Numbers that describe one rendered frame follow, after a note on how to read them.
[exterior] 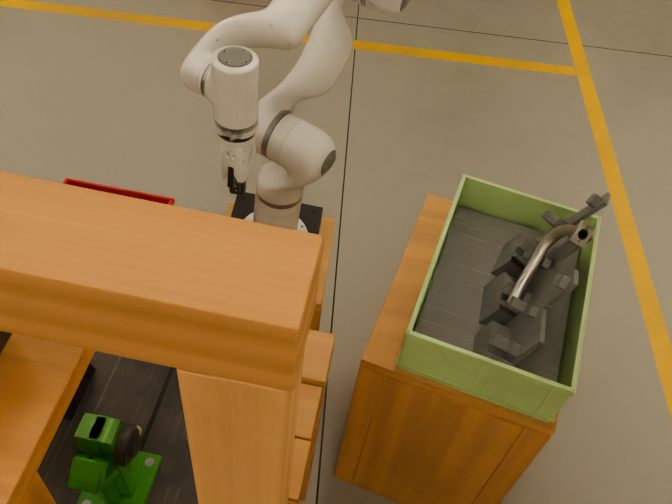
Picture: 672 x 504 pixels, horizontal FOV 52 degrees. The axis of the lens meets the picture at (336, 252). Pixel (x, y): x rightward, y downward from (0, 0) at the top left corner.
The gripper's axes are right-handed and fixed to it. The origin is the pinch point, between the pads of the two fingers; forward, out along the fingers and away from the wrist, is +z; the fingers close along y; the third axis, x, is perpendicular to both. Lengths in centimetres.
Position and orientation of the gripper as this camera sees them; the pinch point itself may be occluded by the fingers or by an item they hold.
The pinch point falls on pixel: (237, 185)
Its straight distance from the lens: 146.2
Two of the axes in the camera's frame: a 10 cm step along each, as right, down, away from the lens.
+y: 1.8, -7.4, 6.5
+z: -0.9, 6.4, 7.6
